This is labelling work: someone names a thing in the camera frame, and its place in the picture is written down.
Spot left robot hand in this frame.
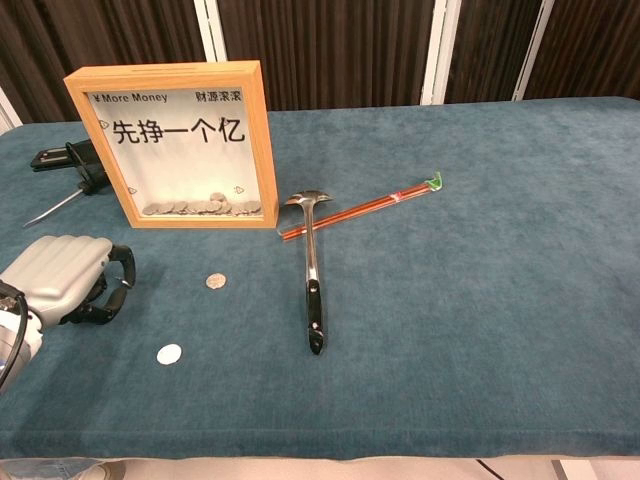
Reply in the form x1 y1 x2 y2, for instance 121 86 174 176
0 234 137 331

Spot black folding stand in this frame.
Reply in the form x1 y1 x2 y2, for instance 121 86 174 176
29 144 76 172

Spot red chopsticks in clear sleeve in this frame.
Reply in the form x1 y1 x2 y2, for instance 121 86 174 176
280 171 445 246

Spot blue felt table cloth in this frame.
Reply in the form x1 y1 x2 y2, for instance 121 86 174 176
0 96 640 461

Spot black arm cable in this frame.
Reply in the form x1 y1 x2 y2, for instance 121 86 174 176
0 284 29 391

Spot black handled metal pick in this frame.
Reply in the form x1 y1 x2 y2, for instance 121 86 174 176
22 139 109 229

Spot wooden framed coin box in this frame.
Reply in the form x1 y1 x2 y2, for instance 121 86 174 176
63 60 280 230

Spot steel ladle black handle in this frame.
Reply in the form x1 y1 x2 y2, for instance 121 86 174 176
284 190 335 357

